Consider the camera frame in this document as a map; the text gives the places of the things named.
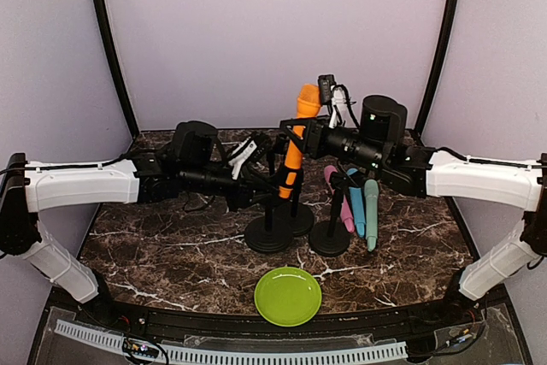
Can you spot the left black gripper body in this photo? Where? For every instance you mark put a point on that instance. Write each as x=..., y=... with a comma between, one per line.
x=237, y=197

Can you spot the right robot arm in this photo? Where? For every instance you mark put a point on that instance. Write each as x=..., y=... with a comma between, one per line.
x=420, y=171

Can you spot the black stand of blue microphone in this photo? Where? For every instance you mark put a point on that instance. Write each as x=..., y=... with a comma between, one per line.
x=330, y=238

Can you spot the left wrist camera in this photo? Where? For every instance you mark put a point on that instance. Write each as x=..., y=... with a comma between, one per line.
x=250, y=150

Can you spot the left black frame post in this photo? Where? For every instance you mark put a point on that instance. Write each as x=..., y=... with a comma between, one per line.
x=109, y=48

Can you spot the pink toy microphone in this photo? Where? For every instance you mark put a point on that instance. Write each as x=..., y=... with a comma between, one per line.
x=346, y=215

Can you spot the white slotted cable duct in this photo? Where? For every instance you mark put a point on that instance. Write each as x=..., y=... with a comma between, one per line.
x=211, y=350

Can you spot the teal toy microphone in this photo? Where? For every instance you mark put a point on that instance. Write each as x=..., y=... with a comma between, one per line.
x=371, y=195

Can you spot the blue toy microphone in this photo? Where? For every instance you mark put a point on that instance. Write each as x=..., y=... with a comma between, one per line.
x=357, y=201

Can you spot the black front rail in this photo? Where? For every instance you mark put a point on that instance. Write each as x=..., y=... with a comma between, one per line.
x=409, y=322

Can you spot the black frame post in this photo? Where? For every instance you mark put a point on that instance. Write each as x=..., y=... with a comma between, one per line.
x=438, y=60
x=109, y=48

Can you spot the black stand of pink microphone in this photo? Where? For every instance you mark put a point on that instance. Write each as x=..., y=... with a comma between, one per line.
x=300, y=217

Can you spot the right black frame post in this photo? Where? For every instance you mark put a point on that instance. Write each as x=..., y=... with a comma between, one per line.
x=438, y=60

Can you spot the green plate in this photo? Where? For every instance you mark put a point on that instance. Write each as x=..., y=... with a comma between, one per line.
x=287, y=297

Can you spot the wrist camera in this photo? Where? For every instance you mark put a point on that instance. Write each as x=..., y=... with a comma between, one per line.
x=336, y=98
x=250, y=150

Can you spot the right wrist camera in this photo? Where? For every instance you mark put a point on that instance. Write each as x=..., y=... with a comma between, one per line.
x=336, y=98

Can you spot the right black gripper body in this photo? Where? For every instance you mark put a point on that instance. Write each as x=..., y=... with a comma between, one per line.
x=321, y=146

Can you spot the black stand of teal microphone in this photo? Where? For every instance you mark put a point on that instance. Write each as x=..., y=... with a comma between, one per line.
x=277, y=149

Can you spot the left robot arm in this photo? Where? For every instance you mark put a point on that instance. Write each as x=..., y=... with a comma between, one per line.
x=194, y=160

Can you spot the black stand of orange microphone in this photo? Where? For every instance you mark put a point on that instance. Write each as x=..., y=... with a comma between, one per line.
x=274, y=231

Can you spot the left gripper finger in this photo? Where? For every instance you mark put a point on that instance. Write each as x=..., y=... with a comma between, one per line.
x=266, y=200
x=262, y=182

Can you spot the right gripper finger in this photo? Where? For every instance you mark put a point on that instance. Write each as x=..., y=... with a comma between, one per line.
x=297, y=122
x=296, y=139

